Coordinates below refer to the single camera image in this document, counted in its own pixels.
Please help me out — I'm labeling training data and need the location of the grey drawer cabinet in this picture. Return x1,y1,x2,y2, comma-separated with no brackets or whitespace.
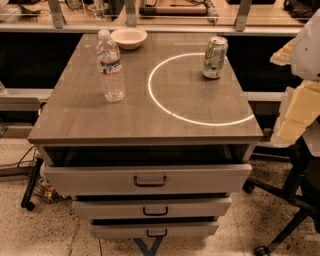
29,33,262,225

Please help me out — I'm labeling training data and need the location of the green white soda can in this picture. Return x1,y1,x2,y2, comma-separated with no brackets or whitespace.
202,36,228,79

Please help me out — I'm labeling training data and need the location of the top grey drawer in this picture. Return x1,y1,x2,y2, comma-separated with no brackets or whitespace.
44,164,252,196

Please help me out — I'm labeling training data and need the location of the bottom grey drawer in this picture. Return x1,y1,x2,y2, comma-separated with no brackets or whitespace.
88,222,218,239

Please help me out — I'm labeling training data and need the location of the black office chair base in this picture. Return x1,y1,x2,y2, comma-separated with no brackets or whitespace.
243,138,320,256

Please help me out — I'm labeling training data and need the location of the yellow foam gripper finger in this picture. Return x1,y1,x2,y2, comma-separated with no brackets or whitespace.
270,39,320,146

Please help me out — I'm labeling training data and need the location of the black cart leg with caster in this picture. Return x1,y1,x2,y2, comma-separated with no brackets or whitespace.
21,158,43,211

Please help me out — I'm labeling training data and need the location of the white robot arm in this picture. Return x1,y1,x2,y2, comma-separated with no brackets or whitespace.
270,9,320,148

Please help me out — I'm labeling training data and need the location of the white ceramic bowl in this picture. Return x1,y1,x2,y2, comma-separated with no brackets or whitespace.
111,27,147,50

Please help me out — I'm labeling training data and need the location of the clear plastic water bottle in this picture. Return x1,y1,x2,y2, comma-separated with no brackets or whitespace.
96,30,126,102

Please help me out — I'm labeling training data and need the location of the grey drawer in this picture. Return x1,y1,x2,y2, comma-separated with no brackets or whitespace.
44,164,252,196
72,198,232,220
88,222,218,239

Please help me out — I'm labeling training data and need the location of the middle grey drawer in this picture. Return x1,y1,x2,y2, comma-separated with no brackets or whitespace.
72,198,232,220

